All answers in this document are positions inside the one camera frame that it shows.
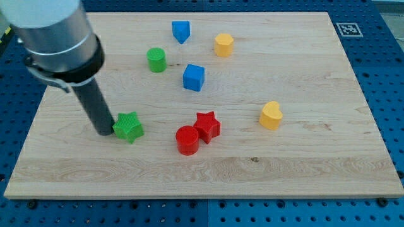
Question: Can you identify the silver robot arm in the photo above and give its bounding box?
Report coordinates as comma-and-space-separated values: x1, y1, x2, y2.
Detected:
1, 0, 104, 92

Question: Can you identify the red star block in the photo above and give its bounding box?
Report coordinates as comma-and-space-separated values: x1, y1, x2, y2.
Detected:
193, 111, 221, 144

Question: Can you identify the wooden board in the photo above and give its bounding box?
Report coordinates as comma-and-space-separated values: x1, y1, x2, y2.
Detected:
4, 12, 403, 200

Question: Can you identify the red cylinder block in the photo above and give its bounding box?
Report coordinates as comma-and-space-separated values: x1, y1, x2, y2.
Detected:
175, 125, 199, 156

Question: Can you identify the blue cube block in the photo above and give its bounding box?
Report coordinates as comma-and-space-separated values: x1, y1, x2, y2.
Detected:
182, 64, 205, 91

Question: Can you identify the yellow heart block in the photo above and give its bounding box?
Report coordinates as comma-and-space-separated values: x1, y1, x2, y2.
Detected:
259, 101, 283, 131

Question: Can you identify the green cylinder block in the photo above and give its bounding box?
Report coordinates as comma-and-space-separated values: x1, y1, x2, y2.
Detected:
146, 47, 167, 73

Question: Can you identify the yellow hexagon block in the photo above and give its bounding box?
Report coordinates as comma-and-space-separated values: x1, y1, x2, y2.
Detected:
214, 33, 234, 57

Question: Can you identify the green star block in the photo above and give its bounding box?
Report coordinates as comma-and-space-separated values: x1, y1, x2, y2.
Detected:
113, 112, 145, 144

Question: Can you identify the blue triangle block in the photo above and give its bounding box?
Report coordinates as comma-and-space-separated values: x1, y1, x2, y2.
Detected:
172, 21, 191, 44

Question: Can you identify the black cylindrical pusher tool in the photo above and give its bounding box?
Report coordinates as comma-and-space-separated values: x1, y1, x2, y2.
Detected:
72, 79, 115, 136

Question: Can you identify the fiducial marker tag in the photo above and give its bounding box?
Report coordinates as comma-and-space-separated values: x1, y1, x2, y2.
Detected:
336, 23, 363, 37

